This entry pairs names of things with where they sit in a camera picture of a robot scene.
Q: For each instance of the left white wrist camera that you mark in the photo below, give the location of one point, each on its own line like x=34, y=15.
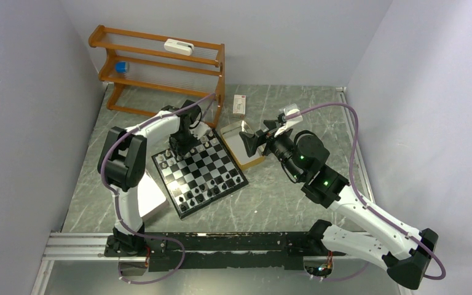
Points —
x=202, y=129

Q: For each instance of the wooden three-tier rack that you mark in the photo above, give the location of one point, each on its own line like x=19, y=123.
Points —
x=152, y=67

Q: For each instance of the white device on rack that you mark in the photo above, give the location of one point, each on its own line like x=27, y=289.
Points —
x=179, y=47

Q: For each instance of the blue cap on rack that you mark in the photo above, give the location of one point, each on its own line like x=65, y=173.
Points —
x=122, y=67

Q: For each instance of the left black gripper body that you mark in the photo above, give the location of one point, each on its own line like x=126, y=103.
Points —
x=182, y=141

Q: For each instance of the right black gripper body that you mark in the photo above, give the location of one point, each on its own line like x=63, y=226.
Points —
x=279, y=145

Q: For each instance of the black white chess board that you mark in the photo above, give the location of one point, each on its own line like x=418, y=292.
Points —
x=204, y=177

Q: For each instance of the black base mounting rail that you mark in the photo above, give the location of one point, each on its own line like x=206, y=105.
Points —
x=192, y=250

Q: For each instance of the small white red box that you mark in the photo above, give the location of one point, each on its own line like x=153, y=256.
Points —
x=239, y=105

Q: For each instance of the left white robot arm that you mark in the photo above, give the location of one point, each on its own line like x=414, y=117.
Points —
x=122, y=165

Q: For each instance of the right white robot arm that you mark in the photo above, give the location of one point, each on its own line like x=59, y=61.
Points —
x=403, y=251

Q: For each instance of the silver tin with white pieces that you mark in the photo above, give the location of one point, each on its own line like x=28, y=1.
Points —
x=151, y=199

